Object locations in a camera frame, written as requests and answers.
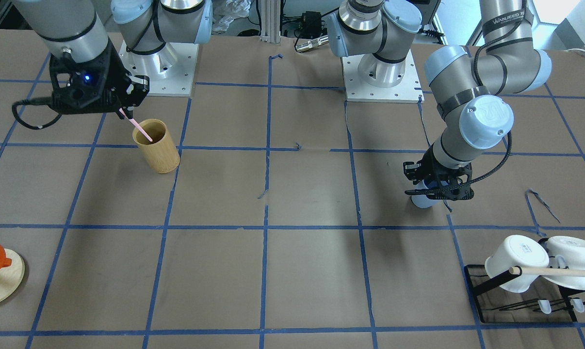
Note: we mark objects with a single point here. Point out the white mug near rack end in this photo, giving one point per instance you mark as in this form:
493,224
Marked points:
516,251

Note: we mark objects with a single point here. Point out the white mug far rack side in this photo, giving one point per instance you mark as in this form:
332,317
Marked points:
566,251

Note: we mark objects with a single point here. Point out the bamboo chopstick holder cup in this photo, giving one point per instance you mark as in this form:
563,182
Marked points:
160,153

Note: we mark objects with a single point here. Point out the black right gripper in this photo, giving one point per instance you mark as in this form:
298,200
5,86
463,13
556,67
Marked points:
116,74

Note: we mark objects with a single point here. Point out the light blue plastic cup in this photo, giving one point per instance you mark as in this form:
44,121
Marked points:
422,201

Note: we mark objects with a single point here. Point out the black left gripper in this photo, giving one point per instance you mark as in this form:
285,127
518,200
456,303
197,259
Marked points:
440,167

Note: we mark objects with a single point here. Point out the aluminium frame post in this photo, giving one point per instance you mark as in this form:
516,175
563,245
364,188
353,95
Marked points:
270,20

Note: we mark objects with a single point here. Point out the pink chopstick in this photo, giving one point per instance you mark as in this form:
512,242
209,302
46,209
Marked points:
135,124

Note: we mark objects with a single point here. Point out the black power brick background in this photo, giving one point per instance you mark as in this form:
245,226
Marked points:
311,24

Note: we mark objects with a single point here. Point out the silver connector plug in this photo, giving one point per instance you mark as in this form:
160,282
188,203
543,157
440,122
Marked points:
311,44

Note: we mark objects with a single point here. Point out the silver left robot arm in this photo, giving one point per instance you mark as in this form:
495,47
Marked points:
467,90

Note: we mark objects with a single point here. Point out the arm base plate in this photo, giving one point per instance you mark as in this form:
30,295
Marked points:
171,70
369,80

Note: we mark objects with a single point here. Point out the black wire mug rack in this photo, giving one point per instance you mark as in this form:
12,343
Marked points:
509,298

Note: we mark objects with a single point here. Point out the wooden rack handle rod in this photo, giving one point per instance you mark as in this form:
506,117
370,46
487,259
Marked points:
546,271

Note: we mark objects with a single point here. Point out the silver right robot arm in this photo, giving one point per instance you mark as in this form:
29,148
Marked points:
73,27

